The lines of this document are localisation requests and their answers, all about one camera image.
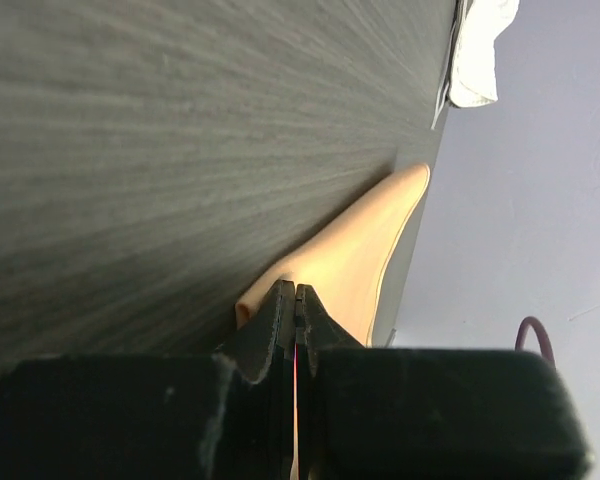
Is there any peach cloth napkin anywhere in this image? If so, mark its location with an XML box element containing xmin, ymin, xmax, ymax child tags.
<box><xmin>235</xmin><ymin>164</ymin><xmax>430</xmax><ymax>346</ymax></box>

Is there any white bucket hat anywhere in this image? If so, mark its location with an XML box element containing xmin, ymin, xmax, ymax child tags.
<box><xmin>431</xmin><ymin>0</ymin><xmax>520</xmax><ymax>128</ymax></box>

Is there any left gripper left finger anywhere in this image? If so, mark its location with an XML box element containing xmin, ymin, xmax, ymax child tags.
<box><xmin>0</xmin><ymin>281</ymin><xmax>295</xmax><ymax>479</ymax></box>

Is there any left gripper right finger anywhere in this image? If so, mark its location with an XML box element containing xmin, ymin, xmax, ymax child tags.
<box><xmin>295</xmin><ymin>285</ymin><xmax>593</xmax><ymax>479</ymax></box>

